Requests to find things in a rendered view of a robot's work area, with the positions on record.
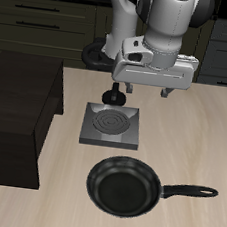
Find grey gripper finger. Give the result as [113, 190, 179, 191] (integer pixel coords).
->
[122, 82, 135, 95]
[159, 86, 175, 100]

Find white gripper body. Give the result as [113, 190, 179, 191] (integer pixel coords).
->
[109, 45, 201, 93]

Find round black knob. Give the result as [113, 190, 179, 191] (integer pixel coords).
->
[101, 80, 129, 108]

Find dark grey stove plate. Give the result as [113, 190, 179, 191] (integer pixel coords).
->
[78, 101, 144, 152]

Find black frying pan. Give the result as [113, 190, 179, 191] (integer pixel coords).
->
[82, 151, 223, 227]

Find dark kitchen cupboards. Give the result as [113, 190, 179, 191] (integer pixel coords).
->
[0, 0, 227, 88]

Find dark wooden cabinet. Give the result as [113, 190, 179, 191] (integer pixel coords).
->
[0, 49, 71, 193]

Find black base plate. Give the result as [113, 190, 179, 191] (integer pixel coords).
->
[79, 35, 118, 71]

